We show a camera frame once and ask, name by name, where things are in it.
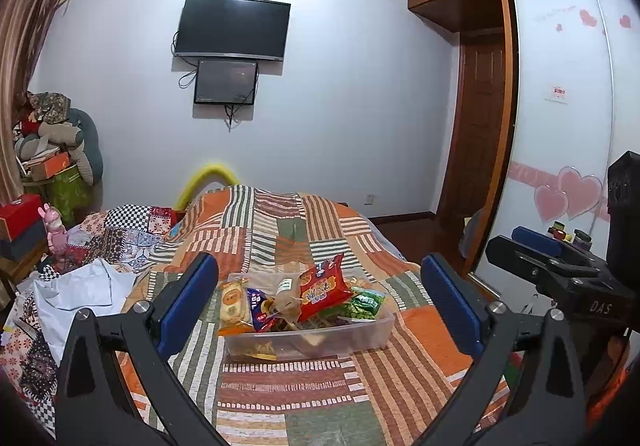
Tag striped patchwork blanket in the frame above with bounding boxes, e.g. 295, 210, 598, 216
115, 185, 526, 446

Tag green pea snack packet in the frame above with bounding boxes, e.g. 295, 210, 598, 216
345, 287, 387, 322

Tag brown wooden door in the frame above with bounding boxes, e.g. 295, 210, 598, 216
437, 33, 509, 247

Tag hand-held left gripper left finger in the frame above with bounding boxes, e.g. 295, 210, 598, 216
52, 252, 221, 446

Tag checked patchwork quilt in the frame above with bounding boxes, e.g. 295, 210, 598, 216
0, 205, 187, 427

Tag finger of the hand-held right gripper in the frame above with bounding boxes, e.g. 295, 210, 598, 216
511, 225, 608, 268
486, 235, 581, 284

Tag beige cracker packet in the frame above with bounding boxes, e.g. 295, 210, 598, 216
218, 278, 251, 327

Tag striped knitted pillow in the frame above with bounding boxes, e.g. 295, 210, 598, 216
37, 121, 84, 150

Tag wooden wardrobe with white doors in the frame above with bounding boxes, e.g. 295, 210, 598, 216
407, 0, 640, 302

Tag green cardboard box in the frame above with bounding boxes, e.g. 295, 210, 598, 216
47, 165, 84, 225

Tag yellow foam tube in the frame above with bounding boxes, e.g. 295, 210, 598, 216
175, 163, 241, 210

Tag red snack packet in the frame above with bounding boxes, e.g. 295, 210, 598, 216
298, 253, 354, 325

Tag small black wall monitor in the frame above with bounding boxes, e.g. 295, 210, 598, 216
193, 58, 260, 106

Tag clear plastic storage box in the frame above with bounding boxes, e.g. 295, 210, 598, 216
217, 271, 396, 361

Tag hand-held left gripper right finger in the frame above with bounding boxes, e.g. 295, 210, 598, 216
421, 253, 596, 446

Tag patterned cushion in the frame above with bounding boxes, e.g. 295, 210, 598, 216
27, 91, 74, 125

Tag striped brown curtain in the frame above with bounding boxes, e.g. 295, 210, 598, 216
0, 0, 86, 207

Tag blue snack packet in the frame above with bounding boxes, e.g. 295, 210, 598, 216
247, 288, 277, 332

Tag pink bunny toy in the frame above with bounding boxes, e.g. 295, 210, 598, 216
39, 204, 69, 257

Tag dark grey box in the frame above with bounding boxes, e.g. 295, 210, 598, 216
0, 221, 49, 260

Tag black wall television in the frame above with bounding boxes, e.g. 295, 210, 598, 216
172, 0, 292, 63

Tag clear bag of orange crisps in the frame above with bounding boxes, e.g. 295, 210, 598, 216
235, 341, 278, 361

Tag white cloth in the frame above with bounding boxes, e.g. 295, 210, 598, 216
37, 258, 136, 327

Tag orange cardboard box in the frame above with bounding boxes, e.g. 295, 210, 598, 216
30, 152, 71, 180

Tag red box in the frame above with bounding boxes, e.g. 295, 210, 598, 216
0, 193, 44, 242

